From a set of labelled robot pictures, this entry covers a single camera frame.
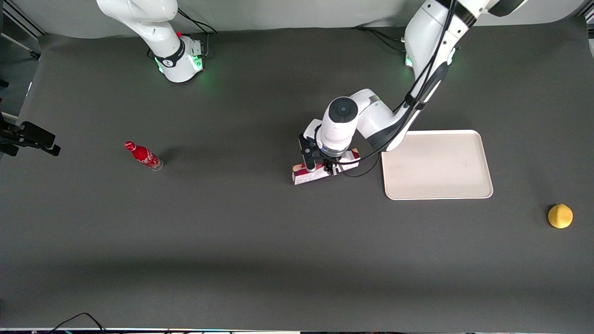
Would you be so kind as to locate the metal frame rail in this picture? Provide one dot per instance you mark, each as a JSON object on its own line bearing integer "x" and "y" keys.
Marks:
{"x": 25, "y": 19}

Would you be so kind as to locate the red soda bottle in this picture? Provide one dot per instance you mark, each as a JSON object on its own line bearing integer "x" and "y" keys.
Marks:
{"x": 143, "y": 155}

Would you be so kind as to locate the red cookie box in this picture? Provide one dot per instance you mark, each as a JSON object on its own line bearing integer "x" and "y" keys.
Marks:
{"x": 301, "y": 175}

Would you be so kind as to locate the white rectangular tray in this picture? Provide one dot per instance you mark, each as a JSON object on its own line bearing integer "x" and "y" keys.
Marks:
{"x": 441, "y": 171}

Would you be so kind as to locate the yellow lemon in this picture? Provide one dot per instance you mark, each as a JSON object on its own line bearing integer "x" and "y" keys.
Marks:
{"x": 560, "y": 216}

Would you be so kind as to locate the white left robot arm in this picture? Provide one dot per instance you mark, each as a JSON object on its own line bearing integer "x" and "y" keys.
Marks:
{"x": 371, "y": 116}

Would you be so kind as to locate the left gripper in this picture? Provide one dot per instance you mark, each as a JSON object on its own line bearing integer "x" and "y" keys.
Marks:
{"x": 331, "y": 165}

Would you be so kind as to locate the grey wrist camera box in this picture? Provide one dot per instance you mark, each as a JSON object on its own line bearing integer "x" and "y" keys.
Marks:
{"x": 308, "y": 153}

